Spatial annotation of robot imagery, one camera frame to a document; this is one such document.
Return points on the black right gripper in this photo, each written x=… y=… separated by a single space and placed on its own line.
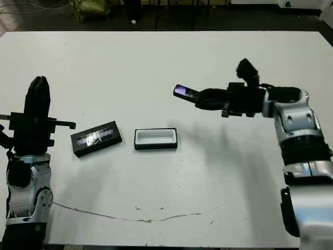
x=244 y=101

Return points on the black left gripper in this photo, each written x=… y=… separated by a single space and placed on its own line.
x=32 y=135

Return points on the slim black camera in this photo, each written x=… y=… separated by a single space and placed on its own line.
x=183 y=91

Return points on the black box lid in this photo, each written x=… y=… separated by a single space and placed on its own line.
x=99 y=145

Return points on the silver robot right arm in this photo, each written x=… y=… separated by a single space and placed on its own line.
x=299 y=122

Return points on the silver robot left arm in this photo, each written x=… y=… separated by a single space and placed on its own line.
x=26 y=198

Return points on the black box base white insert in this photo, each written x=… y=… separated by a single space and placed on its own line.
x=156 y=137

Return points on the thin black furniture leg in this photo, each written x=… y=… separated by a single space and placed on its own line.
x=157 y=15

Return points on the olive green bag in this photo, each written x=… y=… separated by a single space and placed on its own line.
x=88 y=10

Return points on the black upright stand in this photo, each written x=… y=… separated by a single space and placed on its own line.
x=133 y=9

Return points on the white cabinet with black knob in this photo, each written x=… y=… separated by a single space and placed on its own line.
x=301 y=3

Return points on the white side panel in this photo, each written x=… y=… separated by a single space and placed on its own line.
x=327 y=10

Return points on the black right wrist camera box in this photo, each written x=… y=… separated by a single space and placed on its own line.
x=247 y=70

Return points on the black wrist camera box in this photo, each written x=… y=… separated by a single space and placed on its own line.
x=4 y=140
x=247 y=70

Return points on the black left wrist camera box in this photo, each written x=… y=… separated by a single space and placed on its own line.
x=4 y=140

